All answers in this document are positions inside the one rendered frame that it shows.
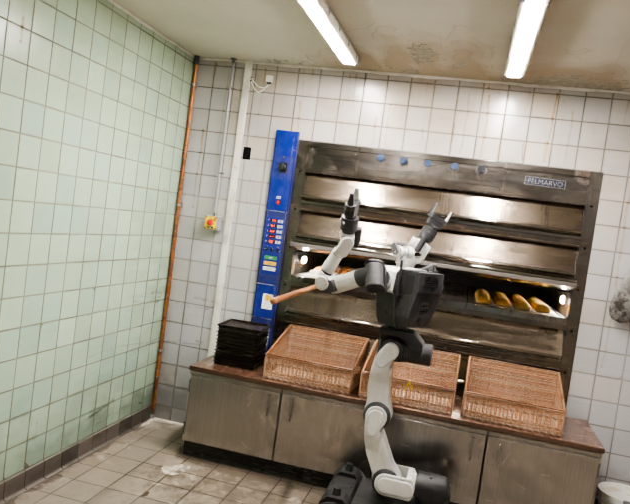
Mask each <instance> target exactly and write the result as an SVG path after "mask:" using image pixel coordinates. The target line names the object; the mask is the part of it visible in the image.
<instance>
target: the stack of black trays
mask: <svg viewBox="0 0 630 504"><path fill-rule="evenodd" d="M217 326H219V327H218V328H219V330H217V331H216V332H218V334H217V335H216V336H218V338H216V339H218V340H217V342H215V343H217V345H216V347H217V348H215V349H214V350H216V352H214V354H215V356H213V357H215V359H214V360H213V361H214V363H215V364H220V365H226V366H231V367H237V368H242V369H248V370H255V369H256V368H257V367H259V366H260V365H261V364H262V363H264V361H265V354H266V352H265V350H267V349H265V348H266V347H267V345H266V344H267V343H268V342H267V340H268V338H267V337H268V336H269V335H268V333H270V332H267V331H268V330H269V329H270V328H269V327H270V326H271V325H269V324H263V323H257V322H251V321H245V320H239V319H233V318H230V319H227V320H225V321H223V322H220V323H218V324H217Z"/></svg>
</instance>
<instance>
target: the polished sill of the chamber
mask: <svg viewBox="0 0 630 504"><path fill-rule="evenodd" d="M315 279H316V278H310V277H304V276H298V275H291V278H290V281H294V282H300V283H306V284H312V285H314V284H315ZM349 291H355V292H362V293H367V292H366V291H365V286H362V287H358V288H355V289H351V290H349ZM437 305H442V306H448V307H454V308H460V309H467V310H473V311H479V312H485V313H491V314H497V315H504V316H510V317H516V318H522V319H528V320H534V321H541V322H547V323H553V324H559V325H565V326H567V321H568V319H566V318H561V317H555V316H549V315H542V314H536V313H530V312H524V311H517V310H511V309H505V308H498V307H492V306H486V305H480V304H473V303H467V302H461V301H455V300H448V299H442V298H440V299H439V302H438V304H437Z"/></svg>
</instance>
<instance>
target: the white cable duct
mask: <svg viewBox="0 0 630 504"><path fill-rule="evenodd" d="M252 66H253V61H249V60H246V63H245V70H244V78H243V86H242V94H241V101H240V109H239V117H238V124H237V132H236V140H235V148H234V155H233V163H232V171H231V178H230V186H229V194H228V202H227V209H226V217H225V225H224V232H223V240H222V248H221V256H220V263H219V271H218V279H217V286H216V294H215V302H214V310H213V317H212V325H211V333H210V341H209V348H208V356H207V357H209V356H212V355H214V352H215V350H214V349H215V348H216V343H215V342H217V339H216V338H217V336H216V335H217V334H218V332H216V331H217V330H218V327H219V326H217V324H218V323H219V319H220V312H221V304H222V296H223V289H224V281H225V273H226V266H227V258H228V250H229V243H230V235H231V227H232V220H233V212H234V204H235V197H236V189H237V181H238V173H239V166H240V158H241V150H242V143H243V135H244V127H245V120H246V112H247V104H248V97H249V89H250V80H251V79H250V77H251V74H252Z"/></svg>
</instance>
